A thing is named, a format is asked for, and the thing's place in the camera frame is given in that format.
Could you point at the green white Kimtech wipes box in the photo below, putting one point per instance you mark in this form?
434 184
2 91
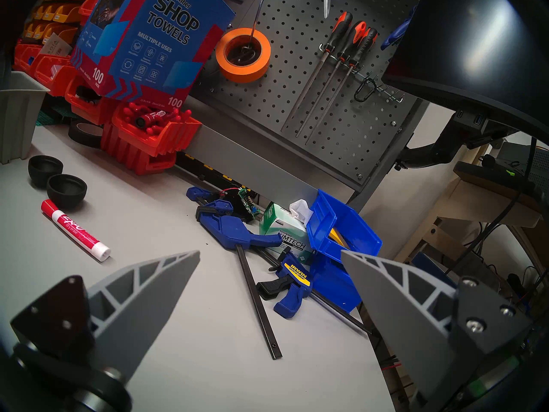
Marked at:
286 236

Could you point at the black monitor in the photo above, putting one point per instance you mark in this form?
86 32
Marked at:
472 37

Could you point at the black monitor mount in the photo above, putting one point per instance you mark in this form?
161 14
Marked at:
446 144

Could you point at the blue cleaning cloths box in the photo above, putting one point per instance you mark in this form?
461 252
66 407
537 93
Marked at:
150 46

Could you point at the green cutting mat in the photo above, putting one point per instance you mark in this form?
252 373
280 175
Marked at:
51 115

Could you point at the black carabiner clip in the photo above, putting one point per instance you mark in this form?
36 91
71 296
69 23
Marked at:
356 93

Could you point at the grey vented equipment box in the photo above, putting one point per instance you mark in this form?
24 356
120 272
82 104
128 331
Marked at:
517 160

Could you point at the red Expo marker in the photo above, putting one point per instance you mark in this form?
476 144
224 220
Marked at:
75 231

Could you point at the orange bin labelled M3-6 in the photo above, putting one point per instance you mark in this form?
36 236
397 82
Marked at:
66 14

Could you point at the blue plastic bin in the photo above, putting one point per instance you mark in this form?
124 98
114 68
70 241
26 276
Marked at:
354 236
332 283

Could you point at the orange bin labelled M2.5-5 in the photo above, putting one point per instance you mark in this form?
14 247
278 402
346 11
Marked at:
34 31

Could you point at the dark grey pegboard panel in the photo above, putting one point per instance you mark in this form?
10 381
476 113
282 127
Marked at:
304 95

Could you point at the black round rubber cup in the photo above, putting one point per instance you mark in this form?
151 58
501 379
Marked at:
43 170
66 192

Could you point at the orange bin labelled M3-8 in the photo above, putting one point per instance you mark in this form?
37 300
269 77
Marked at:
43 14

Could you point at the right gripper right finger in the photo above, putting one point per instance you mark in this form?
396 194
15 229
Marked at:
407 312

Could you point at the blue bar clamp yellow label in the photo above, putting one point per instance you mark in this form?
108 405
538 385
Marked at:
294 287

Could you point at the orange-red wall bin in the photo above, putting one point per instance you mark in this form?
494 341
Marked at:
88 10

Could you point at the black tape roll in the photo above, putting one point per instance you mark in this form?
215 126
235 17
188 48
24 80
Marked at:
83 136

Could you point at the orange bin labelled HEX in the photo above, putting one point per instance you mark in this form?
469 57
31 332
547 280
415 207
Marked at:
64 28

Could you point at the stack of red bins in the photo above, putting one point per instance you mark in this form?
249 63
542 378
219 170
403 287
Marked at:
133 160

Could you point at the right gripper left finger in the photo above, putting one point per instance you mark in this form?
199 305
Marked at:
137 304

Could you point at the clear bag with leaflet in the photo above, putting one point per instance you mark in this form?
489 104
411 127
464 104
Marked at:
53 46

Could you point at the orange tape roll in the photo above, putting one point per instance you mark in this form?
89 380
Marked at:
225 65

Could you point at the beige plastic storage bin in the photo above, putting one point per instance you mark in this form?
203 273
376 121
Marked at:
17 119

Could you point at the light wood side table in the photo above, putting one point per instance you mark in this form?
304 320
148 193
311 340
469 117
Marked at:
465 203

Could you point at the blue spring clamp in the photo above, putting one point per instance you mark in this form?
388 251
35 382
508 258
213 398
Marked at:
399 29

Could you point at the red shelf bin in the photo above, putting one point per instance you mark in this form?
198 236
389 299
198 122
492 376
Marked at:
53 72
28 55
169 138
85 108

